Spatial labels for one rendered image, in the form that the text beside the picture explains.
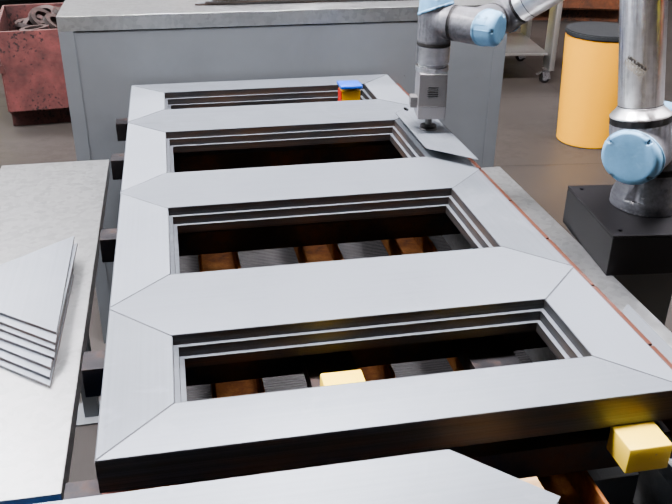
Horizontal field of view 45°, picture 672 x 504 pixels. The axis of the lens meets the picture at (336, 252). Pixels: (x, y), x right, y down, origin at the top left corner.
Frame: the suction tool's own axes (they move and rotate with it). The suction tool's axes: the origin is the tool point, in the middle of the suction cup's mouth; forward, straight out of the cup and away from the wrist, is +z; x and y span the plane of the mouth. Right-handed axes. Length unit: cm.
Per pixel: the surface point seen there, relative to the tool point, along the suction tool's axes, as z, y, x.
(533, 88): 87, -346, 120
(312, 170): 0.7, 22.1, -27.1
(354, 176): 0.7, 25.5, -18.4
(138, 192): 1, 34, -61
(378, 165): 0.7, 19.2, -12.9
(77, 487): 9, 105, -56
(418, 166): 0.7, 19.8, -4.4
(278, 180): 0.7, 27.6, -34.0
